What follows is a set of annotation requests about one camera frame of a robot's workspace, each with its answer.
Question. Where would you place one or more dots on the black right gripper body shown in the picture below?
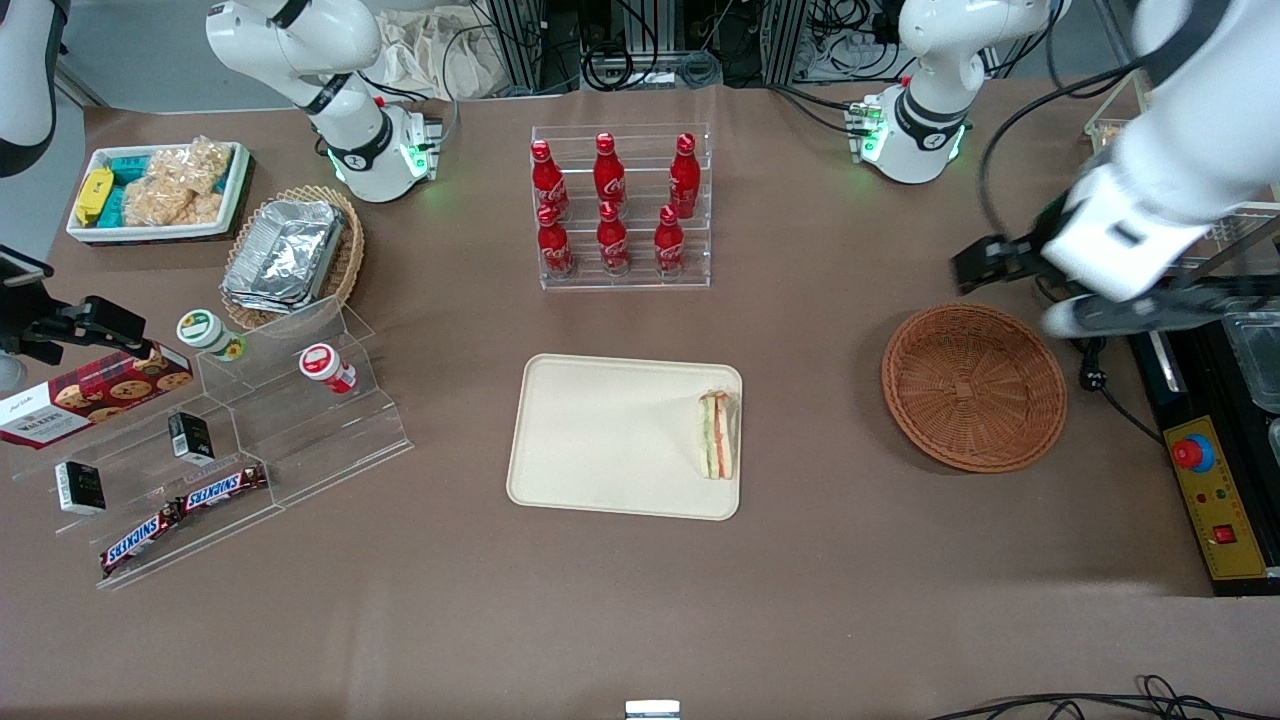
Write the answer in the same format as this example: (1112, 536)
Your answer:
(40, 330)

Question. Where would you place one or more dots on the red lid yogurt cup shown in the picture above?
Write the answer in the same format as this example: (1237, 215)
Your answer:
(323, 365)

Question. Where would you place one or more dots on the white plastic snack bin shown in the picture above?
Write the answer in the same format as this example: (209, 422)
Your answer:
(230, 190)

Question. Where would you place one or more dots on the red cola bottle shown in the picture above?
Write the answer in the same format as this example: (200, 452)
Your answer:
(546, 185)
(608, 175)
(612, 243)
(554, 248)
(684, 180)
(668, 245)

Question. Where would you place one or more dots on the black sealing machine yellow panel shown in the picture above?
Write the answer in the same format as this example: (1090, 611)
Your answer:
(1225, 470)

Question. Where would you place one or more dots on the round brown wicker basket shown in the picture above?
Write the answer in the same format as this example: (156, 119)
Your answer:
(975, 390)

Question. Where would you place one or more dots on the cream rectangular tray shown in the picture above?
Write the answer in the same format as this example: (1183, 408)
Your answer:
(600, 440)

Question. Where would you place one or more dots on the yellow snack packet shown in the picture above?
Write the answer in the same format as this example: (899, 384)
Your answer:
(93, 197)

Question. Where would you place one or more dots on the stacked foil containers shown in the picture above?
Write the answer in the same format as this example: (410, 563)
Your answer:
(285, 255)

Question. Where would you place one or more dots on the white cloth bag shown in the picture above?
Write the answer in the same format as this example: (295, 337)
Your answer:
(430, 50)

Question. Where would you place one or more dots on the clear plastic food container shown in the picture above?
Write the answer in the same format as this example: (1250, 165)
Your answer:
(1258, 360)

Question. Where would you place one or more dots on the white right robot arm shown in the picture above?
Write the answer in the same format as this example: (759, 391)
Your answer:
(330, 90)

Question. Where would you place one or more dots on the bagged rice cracker snack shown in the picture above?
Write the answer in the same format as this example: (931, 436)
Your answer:
(1108, 132)
(195, 165)
(165, 205)

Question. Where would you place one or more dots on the clear acrylic bottle rack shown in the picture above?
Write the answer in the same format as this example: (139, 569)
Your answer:
(690, 270)

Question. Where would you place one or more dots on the Snickers chocolate bar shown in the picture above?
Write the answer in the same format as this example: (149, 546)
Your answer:
(140, 540)
(225, 487)

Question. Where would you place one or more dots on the small black box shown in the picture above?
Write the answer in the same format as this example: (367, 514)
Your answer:
(190, 437)
(80, 487)

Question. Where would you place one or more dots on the green lid yogurt cup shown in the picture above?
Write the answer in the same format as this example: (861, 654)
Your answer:
(205, 330)

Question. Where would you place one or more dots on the aluminium frame post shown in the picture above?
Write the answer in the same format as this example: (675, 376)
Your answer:
(785, 40)
(522, 45)

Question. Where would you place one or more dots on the oval wicker basket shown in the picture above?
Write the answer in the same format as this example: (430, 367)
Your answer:
(350, 250)

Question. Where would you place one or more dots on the teal snack packet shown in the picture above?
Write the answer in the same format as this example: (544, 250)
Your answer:
(128, 168)
(114, 208)

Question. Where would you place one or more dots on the clear acrylic step stand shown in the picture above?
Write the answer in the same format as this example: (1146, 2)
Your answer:
(290, 430)

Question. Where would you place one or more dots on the triangle sandwich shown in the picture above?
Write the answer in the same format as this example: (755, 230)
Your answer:
(718, 435)

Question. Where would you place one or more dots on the red tartan cookie box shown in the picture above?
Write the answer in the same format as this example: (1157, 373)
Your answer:
(95, 395)

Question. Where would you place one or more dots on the small grey white device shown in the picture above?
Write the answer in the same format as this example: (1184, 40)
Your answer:
(652, 710)

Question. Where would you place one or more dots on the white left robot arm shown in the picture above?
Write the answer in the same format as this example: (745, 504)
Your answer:
(1210, 110)

